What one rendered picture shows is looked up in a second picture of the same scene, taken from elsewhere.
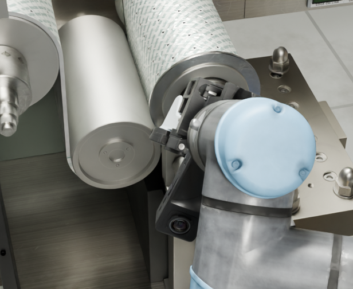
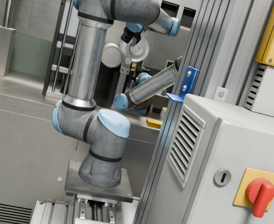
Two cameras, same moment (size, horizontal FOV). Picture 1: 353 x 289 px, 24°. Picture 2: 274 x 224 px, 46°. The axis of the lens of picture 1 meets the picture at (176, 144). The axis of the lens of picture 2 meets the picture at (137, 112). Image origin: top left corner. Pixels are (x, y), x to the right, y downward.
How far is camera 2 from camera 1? 1.16 m
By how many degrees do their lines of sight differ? 29
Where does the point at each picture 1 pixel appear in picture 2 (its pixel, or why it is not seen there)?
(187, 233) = (126, 39)
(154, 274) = (108, 101)
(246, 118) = not seen: outside the picture
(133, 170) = (114, 63)
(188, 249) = (120, 89)
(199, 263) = not seen: hidden behind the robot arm
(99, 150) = (108, 53)
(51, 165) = not seen: hidden behind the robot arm
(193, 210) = (129, 34)
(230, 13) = (145, 64)
